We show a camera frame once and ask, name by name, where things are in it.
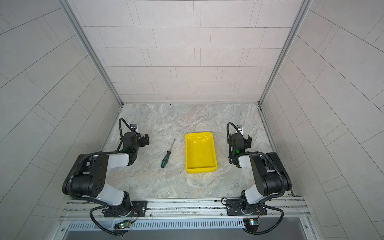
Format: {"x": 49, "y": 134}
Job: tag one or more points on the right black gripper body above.
{"x": 247, "y": 142}

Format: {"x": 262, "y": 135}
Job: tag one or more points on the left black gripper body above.
{"x": 144, "y": 139}

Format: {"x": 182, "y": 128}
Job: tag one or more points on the green black handled screwdriver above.
{"x": 167, "y": 156}

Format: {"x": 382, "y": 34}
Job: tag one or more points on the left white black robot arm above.
{"x": 87, "y": 179}

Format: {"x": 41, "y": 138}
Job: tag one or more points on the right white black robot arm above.
{"x": 270, "y": 177}

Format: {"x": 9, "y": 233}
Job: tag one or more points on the yellow plastic bin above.
{"x": 200, "y": 153}

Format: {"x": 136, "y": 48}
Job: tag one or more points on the right green circuit board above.
{"x": 251, "y": 225}

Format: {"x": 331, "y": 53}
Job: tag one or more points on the green circuit board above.
{"x": 123, "y": 225}
{"x": 251, "y": 225}

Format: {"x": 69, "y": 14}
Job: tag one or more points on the left green circuit board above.
{"x": 123, "y": 225}

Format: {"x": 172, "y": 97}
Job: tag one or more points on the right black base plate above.
{"x": 234, "y": 208}

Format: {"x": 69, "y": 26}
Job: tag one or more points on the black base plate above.
{"x": 234, "y": 208}
{"x": 127, "y": 209}

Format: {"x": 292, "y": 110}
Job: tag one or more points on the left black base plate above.
{"x": 127, "y": 209}

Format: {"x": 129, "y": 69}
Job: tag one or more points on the aluminium mounting rail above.
{"x": 213, "y": 208}

